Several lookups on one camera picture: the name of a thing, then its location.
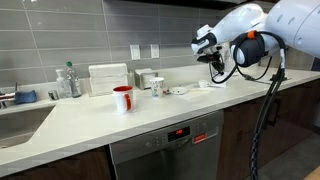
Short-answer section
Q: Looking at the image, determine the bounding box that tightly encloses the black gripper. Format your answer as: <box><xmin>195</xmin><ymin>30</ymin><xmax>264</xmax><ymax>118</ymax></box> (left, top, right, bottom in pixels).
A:
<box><xmin>196</xmin><ymin>49</ymin><xmax>226</xmax><ymax>75</ymax></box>

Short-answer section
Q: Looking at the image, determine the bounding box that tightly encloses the white ceramic saucer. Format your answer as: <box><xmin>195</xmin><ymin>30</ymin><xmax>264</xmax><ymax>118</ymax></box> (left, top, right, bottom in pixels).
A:
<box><xmin>169</xmin><ymin>85</ymin><xmax>189</xmax><ymax>96</ymax></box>

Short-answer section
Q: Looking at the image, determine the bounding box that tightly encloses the patterned paper cup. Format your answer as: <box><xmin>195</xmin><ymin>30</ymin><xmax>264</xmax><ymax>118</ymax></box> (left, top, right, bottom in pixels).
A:
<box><xmin>148</xmin><ymin>76</ymin><xmax>166</xmax><ymax>100</ymax></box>

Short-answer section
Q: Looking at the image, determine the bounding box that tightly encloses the dark range hood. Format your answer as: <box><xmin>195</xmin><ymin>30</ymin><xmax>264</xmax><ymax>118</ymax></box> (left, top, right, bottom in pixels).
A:
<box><xmin>123</xmin><ymin>0</ymin><xmax>278</xmax><ymax>11</ymax></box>

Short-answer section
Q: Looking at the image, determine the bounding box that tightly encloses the metal napkin dispenser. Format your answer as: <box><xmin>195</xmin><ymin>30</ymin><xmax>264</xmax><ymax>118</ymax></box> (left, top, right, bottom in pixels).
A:
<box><xmin>134</xmin><ymin>68</ymin><xmax>159</xmax><ymax>91</ymax></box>

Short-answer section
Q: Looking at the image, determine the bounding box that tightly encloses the stainless steel dishwasher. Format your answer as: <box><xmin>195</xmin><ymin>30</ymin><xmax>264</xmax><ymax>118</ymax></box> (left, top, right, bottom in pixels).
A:
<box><xmin>109</xmin><ymin>109</ymin><xmax>225</xmax><ymax>180</ymax></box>

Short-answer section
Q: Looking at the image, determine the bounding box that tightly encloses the stack of white paper towels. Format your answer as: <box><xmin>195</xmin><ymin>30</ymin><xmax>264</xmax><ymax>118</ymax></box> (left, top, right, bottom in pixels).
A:
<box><xmin>87</xmin><ymin>62</ymin><xmax>130</xmax><ymax>97</ymax></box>

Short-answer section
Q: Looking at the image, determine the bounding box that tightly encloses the clear bottle green cap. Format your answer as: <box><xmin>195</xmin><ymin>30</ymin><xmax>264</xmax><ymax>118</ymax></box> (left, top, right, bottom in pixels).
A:
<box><xmin>65</xmin><ymin>61</ymin><xmax>83</xmax><ymax>99</ymax></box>

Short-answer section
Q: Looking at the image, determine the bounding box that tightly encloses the clear soap pump bottle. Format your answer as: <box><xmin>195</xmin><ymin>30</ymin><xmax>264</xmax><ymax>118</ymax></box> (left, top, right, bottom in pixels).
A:
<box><xmin>54</xmin><ymin>68</ymin><xmax>72</xmax><ymax>99</ymax></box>

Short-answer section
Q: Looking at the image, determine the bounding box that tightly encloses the small metal can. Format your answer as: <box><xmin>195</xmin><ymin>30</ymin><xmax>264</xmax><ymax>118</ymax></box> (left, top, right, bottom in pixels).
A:
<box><xmin>47</xmin><ymin>89</ymin><xmax>60</xmax><ymax>101</ymax></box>

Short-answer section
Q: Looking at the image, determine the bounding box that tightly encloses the brown cabinet under sink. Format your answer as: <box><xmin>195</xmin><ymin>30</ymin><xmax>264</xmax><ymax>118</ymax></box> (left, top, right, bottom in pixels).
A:
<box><xmin>0</xmin><ymin>145</ymin><xmax>116</xmax><ymax>180</ymax></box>

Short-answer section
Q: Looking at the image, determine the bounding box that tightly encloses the blue cloth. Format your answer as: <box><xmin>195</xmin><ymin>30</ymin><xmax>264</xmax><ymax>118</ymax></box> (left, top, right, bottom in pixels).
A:
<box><xmin>13</xmin><ymin>89</ymin><xmax>38</xmax><ymax>105</ymax></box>

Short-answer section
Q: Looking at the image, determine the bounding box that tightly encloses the undermount sink basin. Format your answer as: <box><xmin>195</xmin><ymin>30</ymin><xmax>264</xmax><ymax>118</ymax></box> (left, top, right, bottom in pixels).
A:
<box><xmin>0</xmin><ymin>104</ymin><xmax>58</xmax><ymax>150</ymax></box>

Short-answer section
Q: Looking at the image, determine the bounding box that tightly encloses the metal sink faucet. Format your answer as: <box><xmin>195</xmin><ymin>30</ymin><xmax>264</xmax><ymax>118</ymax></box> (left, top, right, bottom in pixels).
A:
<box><xmin>0</xmin><ymin>81</ymin><xmax>19</xmax><ymax>109</ymax></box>

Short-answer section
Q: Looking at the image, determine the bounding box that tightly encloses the thin black cable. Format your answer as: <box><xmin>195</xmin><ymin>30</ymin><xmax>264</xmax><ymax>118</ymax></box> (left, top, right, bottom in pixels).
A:
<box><xmin>209</xmin><ymin>56</ymin><xmax>288</xmax><ymax>84</ymax></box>

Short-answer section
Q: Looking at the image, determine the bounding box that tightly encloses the black cable holder orange ring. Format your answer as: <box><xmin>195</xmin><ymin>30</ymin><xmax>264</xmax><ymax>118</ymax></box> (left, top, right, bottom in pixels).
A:
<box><xmin>232</xmin><ymin>29</ymin><xmax>268</xmax><ymax>67</ymax></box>

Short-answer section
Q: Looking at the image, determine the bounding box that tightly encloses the thick black cable bundle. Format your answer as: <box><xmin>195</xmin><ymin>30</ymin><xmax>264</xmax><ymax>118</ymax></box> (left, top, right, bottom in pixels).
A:
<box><xmin>248</xmin><ymin>30</ymin><xmax>288</xmax><ymax>180</ymax></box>

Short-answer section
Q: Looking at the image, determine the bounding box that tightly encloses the white wall outlet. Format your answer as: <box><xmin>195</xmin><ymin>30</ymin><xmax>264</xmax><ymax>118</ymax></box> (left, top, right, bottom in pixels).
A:
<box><xmin>129</xmin><ymin>44</ymin><xmax>142</xmax><ymax>61</ymax></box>
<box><xmin>150</xmin><ymin>43</ymin><xmax>161</xmax><ymax>60</ymax></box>

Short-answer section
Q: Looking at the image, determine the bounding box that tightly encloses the brown cabinet with handle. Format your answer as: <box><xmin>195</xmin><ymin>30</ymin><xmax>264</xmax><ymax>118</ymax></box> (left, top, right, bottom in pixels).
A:
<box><xmin>216</xmin><ymin>78</ymin><xmax>320</xmax><ymax>180</ymax></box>

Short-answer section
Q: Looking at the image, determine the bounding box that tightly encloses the white mug red handle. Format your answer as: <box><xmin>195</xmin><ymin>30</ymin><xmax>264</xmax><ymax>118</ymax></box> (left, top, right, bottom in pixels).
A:
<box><xmin>112</xmin><ymin>85</ymin><xmax>135</xmax><ymax>115</ymax></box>

